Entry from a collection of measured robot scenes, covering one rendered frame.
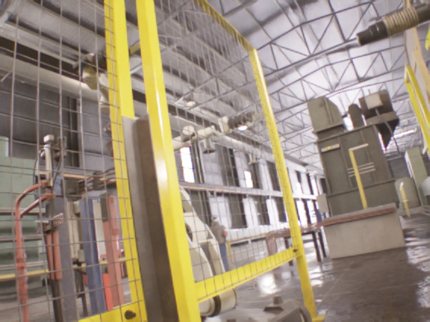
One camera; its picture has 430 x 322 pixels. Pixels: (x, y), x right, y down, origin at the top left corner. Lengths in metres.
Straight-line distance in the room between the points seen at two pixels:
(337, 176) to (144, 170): 4.82
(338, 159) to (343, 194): 0.58
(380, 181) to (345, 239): 1.17
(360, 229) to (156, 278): 4.01
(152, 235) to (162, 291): 0.11
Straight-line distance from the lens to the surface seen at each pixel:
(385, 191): 5.18
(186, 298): 0.92
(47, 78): 11.25
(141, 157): 0.63
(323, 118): 5.58
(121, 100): 0.90
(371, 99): 5.47
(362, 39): 3.11
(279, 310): 1.52
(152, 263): 0.60
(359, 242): 4.50
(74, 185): 1.61
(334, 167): 5.33
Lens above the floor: 0.56
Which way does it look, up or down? 13 degrees up
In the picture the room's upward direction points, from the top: 10 degrees counter-clockwise
